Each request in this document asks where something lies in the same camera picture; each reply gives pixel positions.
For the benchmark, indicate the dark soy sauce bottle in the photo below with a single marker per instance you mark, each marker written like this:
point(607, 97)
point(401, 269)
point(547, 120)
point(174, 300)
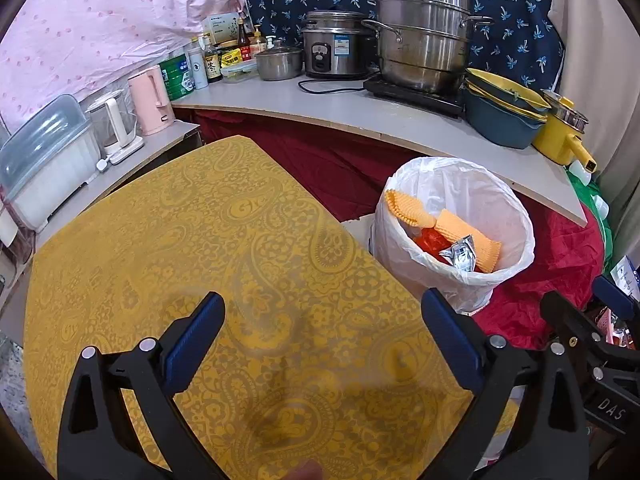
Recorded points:
point(211, 60)

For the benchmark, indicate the silver rice cooker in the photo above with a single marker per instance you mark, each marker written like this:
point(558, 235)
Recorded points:
point(337, 45)

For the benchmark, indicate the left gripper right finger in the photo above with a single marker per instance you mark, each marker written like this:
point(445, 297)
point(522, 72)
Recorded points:
point(548, 439)

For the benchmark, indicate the navy floral cloth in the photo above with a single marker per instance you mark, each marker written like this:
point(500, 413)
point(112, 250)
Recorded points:
point(520, 44)

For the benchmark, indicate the yellow label package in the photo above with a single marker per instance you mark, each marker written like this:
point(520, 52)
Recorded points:
point(230, 57)

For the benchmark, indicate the yellow paisley tablecloth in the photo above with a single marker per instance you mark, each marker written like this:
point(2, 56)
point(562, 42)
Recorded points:
point(323, 356)

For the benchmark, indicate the yellow saucepan with handle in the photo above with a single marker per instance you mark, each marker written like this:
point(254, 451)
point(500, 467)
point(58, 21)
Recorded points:
point(560, 138)

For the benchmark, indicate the white thermos bottle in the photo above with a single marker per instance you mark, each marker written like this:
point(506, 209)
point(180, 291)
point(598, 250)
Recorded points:
point(197, 64)

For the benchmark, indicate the green tin can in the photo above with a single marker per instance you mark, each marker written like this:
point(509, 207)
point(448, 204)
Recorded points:
point(177, 77)

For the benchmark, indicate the beige curtain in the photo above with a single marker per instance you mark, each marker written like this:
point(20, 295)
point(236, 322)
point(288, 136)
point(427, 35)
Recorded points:
point(601, 75)

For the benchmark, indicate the yellow blue stacked basins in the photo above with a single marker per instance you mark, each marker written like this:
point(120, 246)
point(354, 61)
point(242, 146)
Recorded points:
point(504, 112)

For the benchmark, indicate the small steel pot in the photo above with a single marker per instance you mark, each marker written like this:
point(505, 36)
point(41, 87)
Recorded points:
point(280, 62)

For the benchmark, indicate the white box with blue lid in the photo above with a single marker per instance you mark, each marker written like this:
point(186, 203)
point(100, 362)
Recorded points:
point(47, 160)

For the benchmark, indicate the black induction cooker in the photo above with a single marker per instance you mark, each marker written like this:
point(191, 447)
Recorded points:
point(451, 106)

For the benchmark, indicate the white lined trash bin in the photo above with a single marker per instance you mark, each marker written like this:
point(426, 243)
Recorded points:
point(476, 196)

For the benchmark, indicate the white carton box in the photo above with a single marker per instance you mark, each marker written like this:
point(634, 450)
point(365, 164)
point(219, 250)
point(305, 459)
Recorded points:
point(222, 27)

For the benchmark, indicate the grey wooden countertop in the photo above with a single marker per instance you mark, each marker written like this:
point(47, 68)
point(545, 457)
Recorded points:
point(359, 112)

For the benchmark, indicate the red cloth skirt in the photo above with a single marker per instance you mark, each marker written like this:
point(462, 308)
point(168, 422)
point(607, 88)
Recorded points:
point(347, 174)

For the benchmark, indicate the red plastic bag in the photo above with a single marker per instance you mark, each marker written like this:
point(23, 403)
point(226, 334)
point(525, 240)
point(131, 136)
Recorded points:
point(433, 243)

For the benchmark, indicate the large steel steamer pot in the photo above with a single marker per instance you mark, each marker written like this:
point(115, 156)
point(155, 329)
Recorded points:
point(424, 45)

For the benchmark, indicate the pink dotted curtain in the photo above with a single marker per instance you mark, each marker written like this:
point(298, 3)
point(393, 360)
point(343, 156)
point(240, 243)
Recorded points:
point(78, 47)

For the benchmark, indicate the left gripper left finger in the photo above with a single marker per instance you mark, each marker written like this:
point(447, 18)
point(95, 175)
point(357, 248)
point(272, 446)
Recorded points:
point(97, 439)

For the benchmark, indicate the green white squeezed tube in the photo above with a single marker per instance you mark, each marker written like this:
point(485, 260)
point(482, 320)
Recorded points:
point(461, 254)

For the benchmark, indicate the person's hand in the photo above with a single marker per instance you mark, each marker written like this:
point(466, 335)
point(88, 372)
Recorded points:
point(310, 470)

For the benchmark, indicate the orange foam net sleeve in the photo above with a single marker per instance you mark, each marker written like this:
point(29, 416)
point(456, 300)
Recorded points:
point(412, 214)

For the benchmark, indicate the pink electric kettle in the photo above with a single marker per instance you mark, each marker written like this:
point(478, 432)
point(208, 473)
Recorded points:
point(151, 103)

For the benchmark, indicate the white glass electric kettle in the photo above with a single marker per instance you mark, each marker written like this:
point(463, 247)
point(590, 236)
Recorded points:
point(115, 127)

